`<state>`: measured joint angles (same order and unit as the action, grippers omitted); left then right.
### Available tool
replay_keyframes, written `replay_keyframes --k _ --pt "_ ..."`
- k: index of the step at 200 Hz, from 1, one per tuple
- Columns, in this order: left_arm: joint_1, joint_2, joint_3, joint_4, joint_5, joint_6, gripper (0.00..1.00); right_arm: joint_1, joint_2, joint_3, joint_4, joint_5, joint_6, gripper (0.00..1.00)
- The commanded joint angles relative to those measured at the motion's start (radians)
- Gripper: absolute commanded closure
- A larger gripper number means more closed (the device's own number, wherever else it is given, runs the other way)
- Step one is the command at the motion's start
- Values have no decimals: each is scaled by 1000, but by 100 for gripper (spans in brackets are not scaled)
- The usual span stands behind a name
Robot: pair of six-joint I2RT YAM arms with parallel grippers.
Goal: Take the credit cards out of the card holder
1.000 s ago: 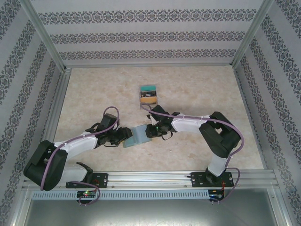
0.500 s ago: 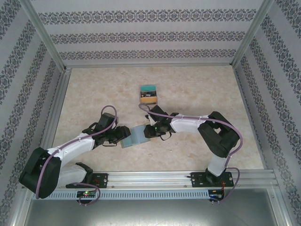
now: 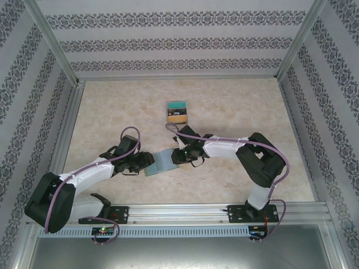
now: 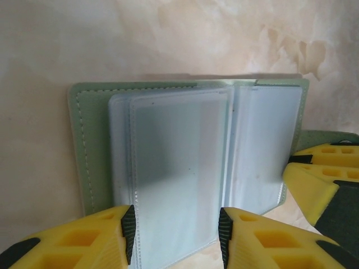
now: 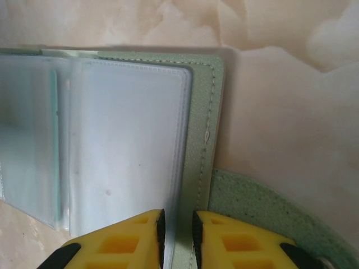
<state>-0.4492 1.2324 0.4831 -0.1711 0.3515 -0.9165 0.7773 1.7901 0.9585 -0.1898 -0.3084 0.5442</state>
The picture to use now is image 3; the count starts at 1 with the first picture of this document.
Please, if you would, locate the green card holder wallet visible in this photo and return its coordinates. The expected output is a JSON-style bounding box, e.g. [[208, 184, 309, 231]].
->
[[144, 148, 181, 177]]

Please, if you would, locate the aluminium side rail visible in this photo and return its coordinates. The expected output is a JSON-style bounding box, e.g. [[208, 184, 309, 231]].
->
[[38, 81, 86, 205]]

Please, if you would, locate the aluminium back bar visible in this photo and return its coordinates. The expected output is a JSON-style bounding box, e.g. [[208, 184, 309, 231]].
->
[[75, 75, 281, 82]]

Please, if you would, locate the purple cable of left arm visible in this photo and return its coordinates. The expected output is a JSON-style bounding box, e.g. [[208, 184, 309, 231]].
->
[[44, 126, 141, 246]]

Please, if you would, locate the small card box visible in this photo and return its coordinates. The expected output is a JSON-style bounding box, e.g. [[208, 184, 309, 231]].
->
[[164, 100, 188, 126]]

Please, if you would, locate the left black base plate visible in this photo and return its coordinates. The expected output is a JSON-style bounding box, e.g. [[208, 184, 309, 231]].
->
[[78, 206, 130, 225]]

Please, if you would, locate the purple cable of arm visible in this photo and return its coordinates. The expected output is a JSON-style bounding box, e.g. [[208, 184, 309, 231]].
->
[[165, 123, 290, 244], [44, 126, 141, 246]]

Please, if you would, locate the grey sheet metal panel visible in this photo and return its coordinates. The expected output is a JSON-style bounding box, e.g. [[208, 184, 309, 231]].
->
[[16, 236, 348, 269]]

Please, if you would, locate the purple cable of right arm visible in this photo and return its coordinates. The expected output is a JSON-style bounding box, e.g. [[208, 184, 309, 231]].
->
[[165, 123, 290, 244]]

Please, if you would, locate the aluminium mounting rail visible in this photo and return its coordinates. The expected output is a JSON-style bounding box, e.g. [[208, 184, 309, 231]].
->
[[26, 203, 333, 225]]

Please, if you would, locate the slotted grey cable duct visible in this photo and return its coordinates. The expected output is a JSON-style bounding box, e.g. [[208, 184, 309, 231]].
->
[[38, 226, 250, 238]]

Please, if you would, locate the aluminium frame post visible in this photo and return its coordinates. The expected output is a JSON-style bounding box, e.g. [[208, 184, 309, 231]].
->
[[24, 0, 82, 85], [276, 0, 328, 81]]

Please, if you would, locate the small circuit board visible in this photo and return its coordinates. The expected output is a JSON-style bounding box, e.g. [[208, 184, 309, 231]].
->
[[250, 225, 267, 238]]

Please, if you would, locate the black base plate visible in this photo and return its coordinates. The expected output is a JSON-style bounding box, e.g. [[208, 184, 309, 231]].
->
[[78, 206, 130, 225], [227, 204, 280, 224]]

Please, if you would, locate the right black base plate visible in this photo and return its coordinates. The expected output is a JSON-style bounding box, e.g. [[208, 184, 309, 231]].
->
[[227, 204, 280, 224]]

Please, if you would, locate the circuit board with green light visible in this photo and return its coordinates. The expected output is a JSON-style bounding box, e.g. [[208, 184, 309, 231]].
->
[[91, 227, 116, 235]]

